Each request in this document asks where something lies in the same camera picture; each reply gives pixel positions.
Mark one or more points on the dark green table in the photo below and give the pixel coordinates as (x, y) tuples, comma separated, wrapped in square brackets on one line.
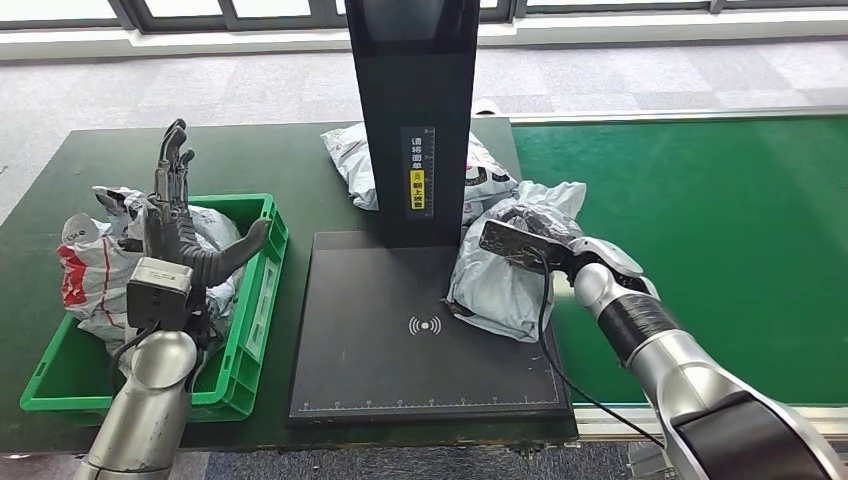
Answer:
[(99, 159)]

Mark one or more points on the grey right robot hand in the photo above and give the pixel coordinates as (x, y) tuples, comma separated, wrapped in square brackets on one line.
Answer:
[(543, 222)]

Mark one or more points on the green plastic crate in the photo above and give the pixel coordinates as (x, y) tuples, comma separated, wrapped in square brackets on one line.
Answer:
[(258, 318)]

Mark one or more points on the white poly parcel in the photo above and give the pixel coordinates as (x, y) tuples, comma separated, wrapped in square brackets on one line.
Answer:
[(348, 162), (93, 285)]

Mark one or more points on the black inbound scanning machine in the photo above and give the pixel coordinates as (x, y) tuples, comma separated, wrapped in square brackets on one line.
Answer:
[(397, 318)]

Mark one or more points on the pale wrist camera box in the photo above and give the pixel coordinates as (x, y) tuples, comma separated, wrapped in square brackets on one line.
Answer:
[(159, 291), (517, 245)]

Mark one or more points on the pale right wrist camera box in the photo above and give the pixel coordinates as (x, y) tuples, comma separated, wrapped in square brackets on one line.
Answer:
[(517, 245)]

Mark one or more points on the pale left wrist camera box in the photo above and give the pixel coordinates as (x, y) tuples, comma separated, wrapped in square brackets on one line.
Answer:
[(159, 291)]

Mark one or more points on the dark window frame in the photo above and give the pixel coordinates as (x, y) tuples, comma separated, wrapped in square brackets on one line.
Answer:
[(225, 12)]

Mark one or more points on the green conveyor belt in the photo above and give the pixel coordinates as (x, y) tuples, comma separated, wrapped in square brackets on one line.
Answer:
[(696, 232)]

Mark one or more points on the pale grey poly parcel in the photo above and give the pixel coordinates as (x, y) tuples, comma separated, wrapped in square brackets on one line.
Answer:
[(497, 291)]

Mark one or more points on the white poly parcel, red stripes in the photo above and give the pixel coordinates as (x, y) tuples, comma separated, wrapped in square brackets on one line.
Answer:
[(348, 162)]

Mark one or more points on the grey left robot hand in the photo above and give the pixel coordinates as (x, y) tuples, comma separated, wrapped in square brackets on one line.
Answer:
[(175, 232)]

